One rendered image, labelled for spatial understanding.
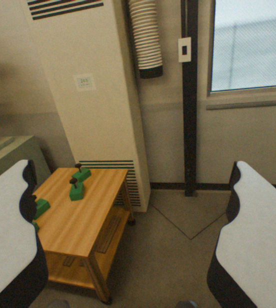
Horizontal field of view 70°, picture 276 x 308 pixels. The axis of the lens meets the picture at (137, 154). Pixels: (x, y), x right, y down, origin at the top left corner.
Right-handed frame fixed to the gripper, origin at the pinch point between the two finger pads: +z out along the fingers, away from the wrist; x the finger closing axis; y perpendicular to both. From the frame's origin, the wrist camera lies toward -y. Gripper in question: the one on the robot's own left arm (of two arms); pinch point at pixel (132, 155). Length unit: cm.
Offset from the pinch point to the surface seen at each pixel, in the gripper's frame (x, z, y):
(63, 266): -45, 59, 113
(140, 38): 1, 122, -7
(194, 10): 31, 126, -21
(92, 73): -28, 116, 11
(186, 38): 28, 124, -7
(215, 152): 63, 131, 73
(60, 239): -37, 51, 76
